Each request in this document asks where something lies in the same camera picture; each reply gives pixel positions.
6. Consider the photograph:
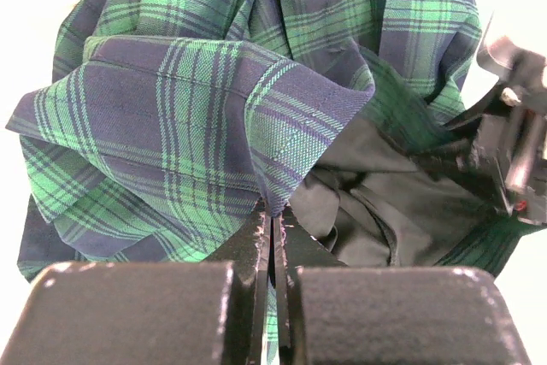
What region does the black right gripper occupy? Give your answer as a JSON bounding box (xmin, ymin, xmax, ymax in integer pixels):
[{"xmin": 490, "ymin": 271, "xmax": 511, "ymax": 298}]
[{"xmin": 444, "ymin": 15, "xmax": 546, "ymax": 224}]

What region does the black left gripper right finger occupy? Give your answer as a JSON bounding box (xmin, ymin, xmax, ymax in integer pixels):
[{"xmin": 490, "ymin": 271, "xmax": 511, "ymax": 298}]
[{"xmin": 273, "ymin": 209, "xmax": 530, "ymax": 364}]

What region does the dark green plaid garment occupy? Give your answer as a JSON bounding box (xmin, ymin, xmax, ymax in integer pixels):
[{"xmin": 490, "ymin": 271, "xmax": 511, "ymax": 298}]
[{"xmin": 7, "ymin": 0, "xmax": 546, "ymax": 364}]

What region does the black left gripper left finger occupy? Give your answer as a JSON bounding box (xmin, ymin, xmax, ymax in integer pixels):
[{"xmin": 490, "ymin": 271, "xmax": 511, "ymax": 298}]
[{"xmin": 1, "ymin": 207, "xmax": 270, "ymax": 365}]

